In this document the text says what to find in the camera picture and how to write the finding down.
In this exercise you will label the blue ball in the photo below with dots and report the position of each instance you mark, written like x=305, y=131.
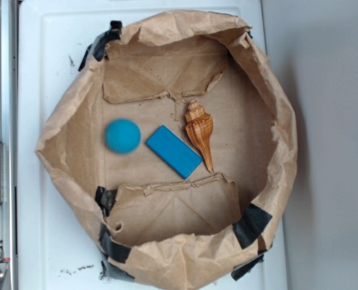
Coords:
x=122, y=136

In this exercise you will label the blue rectangular block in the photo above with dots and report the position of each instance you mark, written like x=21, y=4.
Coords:
x=174, y=152

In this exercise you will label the brown spiral seashell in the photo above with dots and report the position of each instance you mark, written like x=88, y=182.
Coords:
x=199, y=129

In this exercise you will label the brown paper bag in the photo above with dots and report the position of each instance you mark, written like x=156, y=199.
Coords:
x=154, y=226

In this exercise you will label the white plastic tray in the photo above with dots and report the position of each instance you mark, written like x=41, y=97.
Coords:
x=55, y=40

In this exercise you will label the aluminium frame rail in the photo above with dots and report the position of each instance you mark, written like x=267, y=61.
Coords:
x=8, y=110

